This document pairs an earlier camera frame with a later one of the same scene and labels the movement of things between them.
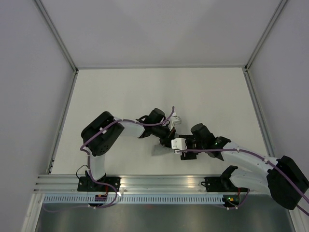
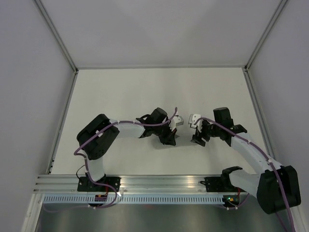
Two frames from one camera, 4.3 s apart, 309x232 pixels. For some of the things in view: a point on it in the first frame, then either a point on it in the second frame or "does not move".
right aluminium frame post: x=281 y=5 does not move
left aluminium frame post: x=57 y=36 does not move
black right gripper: x=188 y=155 to x=197 y=137
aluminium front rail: x=143 y=183 does not move
